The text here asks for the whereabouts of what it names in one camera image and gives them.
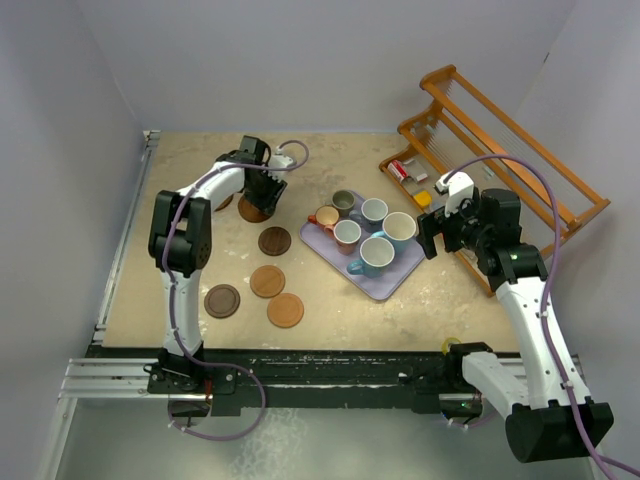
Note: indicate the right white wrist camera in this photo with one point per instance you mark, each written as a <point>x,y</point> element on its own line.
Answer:
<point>458,187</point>

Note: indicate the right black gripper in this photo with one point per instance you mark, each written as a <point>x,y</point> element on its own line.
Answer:
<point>434,223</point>

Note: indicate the yellow tape roll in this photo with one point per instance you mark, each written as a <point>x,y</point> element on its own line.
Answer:
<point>448,343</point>

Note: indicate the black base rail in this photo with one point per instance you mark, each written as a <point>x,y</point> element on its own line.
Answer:
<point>234,379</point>

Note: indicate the aluminium frame profile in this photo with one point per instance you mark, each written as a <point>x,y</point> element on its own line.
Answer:
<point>110,378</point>

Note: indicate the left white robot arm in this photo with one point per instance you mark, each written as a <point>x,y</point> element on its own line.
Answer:
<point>180,239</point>

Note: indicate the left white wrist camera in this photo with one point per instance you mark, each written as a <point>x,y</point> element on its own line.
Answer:
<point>281,162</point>

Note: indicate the orange copper cup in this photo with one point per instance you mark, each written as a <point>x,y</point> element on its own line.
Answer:
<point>325,217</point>

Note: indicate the yellow small block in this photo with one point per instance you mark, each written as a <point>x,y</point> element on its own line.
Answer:
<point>422,199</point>

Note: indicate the blue cup with pattern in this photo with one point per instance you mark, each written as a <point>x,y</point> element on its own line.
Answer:
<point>375,256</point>

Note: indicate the large light blue cup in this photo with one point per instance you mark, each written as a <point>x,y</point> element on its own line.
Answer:
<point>399,229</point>

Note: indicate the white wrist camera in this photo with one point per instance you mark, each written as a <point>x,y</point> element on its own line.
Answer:
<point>458,187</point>
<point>281,162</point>

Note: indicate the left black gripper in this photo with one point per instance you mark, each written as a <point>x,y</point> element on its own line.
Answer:
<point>267,203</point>

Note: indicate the red white small box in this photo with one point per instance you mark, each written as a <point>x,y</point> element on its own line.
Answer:
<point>397,169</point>

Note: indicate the orange wooden rack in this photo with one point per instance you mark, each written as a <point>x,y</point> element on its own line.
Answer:
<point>460,123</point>

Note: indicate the lilac serving tray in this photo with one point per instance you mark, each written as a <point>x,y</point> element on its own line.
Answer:
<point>379,288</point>

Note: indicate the grey green cup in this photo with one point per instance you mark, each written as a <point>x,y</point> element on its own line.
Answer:
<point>343,201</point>

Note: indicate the grey blue cup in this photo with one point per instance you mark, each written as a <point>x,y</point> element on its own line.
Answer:
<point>370,215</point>

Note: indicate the dark walnut coaster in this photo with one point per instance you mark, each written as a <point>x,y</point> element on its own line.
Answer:
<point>222,301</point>
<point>274,241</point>

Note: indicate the reddish wooden coaster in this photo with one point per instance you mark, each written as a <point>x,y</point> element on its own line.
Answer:
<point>250,213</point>
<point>224,203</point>

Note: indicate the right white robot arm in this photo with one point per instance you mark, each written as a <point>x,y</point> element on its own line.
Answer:
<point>550,415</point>

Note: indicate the light orange wooden coaster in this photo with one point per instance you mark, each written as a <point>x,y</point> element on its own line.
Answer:
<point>267,281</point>
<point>285,310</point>

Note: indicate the pink red cup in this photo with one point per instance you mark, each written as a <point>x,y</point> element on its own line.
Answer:
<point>346,234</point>

